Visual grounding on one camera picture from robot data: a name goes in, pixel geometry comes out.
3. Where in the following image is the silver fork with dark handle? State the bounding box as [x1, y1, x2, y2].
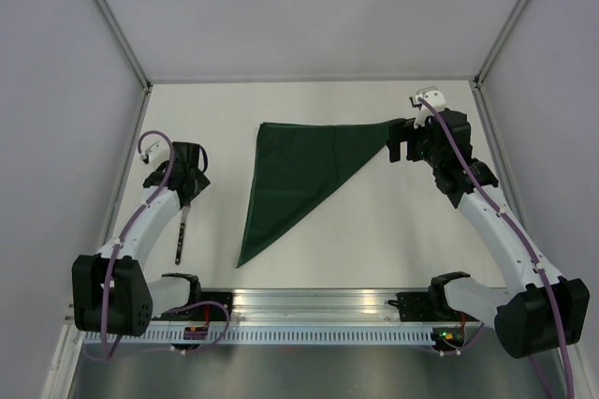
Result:
[175, 203, 191, 265]

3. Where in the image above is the dark green cloth napkin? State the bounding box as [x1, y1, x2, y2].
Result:
[237, 122, 390, 267]

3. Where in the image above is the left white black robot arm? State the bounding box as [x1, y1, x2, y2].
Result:
[71, 141, 210, 336]

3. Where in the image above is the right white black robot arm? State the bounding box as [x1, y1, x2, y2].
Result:
[387, 109, 590, 359]

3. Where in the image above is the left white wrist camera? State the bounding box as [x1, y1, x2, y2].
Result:
[139, 141, 165, 165]

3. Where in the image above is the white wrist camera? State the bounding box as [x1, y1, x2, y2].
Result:
[139, 141, 165, 165]
[409, 86, 446, 128]

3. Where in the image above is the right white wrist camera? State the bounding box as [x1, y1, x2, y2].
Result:
[409, 86, 446, 128]

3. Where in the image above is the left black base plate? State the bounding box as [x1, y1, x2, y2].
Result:
[186, 290, 234, 322]

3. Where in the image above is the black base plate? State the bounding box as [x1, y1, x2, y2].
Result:
[387, 291, 441, 323]
[186, 290, 234, 322]

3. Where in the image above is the aluminium mounting rail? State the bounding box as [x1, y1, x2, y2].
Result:
[65, 287, 497, 325]

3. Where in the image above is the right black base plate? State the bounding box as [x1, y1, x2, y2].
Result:
[387, 291, 441, 323]

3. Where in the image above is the white slotted cable duct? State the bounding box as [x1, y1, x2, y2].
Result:
[81, 327, 434, 345]

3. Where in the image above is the left aluminium frame post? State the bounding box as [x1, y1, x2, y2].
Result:
[91, 0, 152, 93]

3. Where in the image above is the aluminium frame post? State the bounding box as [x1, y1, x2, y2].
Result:
[91, 0, 152, 93]
[473, 0, 533, 89]

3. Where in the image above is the right aluminium frame post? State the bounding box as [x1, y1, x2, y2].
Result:
[473, 0, 533, 89]

